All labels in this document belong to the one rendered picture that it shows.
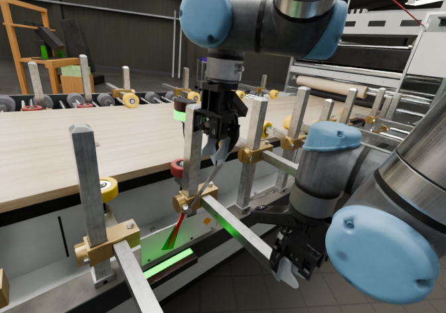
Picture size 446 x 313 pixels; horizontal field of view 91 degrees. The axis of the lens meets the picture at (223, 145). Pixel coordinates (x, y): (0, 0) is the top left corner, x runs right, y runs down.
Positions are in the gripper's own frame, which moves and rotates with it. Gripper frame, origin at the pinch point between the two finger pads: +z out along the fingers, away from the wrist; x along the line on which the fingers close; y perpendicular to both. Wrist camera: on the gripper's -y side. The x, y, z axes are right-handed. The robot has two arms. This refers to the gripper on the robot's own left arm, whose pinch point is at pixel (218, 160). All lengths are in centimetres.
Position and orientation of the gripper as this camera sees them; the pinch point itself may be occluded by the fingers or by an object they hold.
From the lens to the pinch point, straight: 56.4
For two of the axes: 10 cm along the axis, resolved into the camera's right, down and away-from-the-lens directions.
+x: 8.6, 2.8, -4.2
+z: -1.1, 9.1, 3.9
